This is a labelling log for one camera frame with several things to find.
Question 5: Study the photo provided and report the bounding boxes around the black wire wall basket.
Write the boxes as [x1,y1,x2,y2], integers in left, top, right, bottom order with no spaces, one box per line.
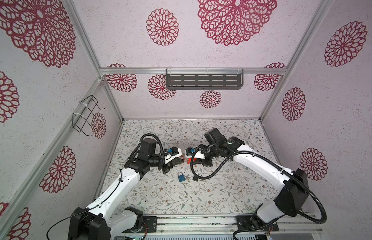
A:
[71,95,107,139]

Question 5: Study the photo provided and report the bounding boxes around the grey slotted wall shelf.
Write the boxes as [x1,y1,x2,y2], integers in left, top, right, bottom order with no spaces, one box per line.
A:
[165,69,244,90]

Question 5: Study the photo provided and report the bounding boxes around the blue padlock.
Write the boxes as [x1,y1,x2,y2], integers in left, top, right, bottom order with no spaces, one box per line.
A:
[177,172,187,183]

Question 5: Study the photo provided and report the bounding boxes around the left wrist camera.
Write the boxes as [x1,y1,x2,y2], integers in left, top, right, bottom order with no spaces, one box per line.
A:
[164,147,183,165]

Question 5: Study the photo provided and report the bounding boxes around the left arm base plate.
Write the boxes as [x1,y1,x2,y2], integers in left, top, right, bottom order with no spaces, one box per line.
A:
[123,216,158,234]

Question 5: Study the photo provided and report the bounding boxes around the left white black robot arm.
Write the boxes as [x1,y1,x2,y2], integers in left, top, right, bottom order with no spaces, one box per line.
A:
[68,134,183,240]

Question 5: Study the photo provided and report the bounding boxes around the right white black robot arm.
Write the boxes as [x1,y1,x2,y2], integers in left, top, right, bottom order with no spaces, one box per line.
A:
[184,128,310,224]

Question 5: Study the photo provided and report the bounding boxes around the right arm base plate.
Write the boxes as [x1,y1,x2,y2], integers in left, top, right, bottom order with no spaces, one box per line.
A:
[236,215,280,233]

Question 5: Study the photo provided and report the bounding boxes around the aluminium front rail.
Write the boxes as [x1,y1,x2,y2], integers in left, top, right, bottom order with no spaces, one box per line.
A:
[138,214,323,237]

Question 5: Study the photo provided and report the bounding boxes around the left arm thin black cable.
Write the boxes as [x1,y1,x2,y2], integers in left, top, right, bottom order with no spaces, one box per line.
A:
[46,169,123,240]

